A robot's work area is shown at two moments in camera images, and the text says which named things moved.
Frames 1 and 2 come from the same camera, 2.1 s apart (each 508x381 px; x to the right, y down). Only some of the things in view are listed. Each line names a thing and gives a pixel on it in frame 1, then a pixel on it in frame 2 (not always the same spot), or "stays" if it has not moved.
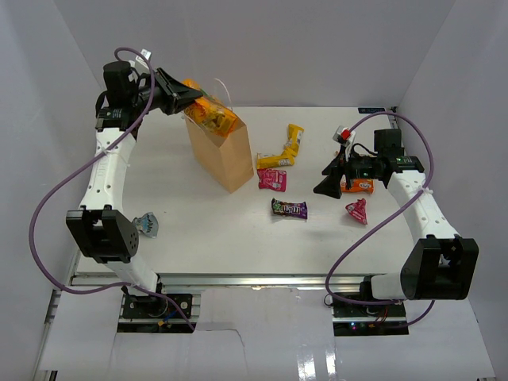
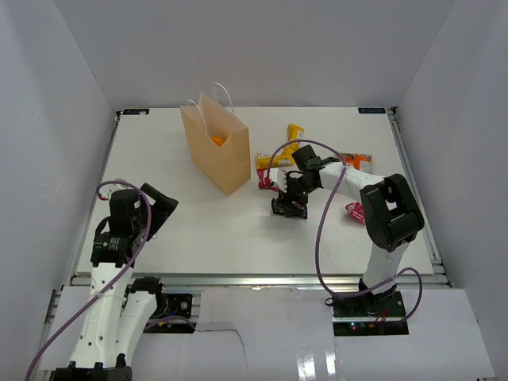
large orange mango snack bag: [209, 113] → [218, 140]
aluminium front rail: [107, 280] stays
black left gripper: [177, 96] → [163, 205]
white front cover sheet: [259, 333] stays
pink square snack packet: [272, 178] stays
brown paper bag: [227, 160] stays
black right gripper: [330, 186] → [290, 210]
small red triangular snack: [358, 209] stays
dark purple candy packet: [294, 209] stays
